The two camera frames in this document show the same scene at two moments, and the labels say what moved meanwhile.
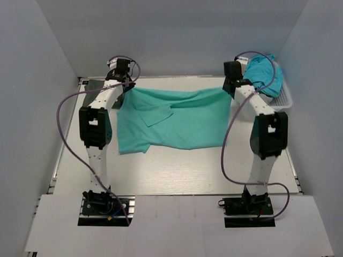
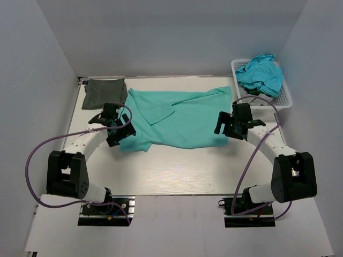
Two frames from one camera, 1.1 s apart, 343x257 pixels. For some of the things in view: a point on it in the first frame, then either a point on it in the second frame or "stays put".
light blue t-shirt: (265, 74) stays put
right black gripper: (224, 88) → (224, 118)
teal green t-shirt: (194, 118) stays put
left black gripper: (131, 84) → (113, 141)
